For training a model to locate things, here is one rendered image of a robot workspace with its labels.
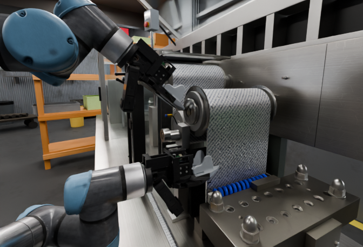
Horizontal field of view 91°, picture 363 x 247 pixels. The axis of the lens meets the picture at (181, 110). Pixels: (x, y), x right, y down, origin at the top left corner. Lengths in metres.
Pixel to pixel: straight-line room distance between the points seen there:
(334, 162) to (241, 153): 1.99
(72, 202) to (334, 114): 0.65
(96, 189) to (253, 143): 0.44
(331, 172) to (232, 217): 2.14
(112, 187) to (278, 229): 0.35
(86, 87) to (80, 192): 8.12
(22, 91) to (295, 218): 8.46
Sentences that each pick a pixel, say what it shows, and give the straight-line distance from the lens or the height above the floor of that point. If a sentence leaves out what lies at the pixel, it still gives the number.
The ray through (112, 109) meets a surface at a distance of 1.44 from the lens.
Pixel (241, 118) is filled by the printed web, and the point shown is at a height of 1.23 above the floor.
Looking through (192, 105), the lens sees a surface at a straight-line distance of 0.49.
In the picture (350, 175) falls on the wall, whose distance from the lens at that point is 2.52.
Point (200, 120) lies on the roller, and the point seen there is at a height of 1.23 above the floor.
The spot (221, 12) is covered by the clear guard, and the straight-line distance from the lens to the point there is 1.04.
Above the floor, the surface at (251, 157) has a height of 1.10.
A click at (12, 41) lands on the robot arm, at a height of 1.38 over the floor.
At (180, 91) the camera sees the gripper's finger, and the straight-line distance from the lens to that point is 0.49.
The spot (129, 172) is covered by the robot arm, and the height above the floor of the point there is 1.14.
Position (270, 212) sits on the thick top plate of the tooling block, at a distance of 0.53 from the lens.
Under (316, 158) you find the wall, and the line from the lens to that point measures 2.57.
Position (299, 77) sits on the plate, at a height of 1.35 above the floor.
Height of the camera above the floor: 1.33
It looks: 9 degrees down
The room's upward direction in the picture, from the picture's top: straight up
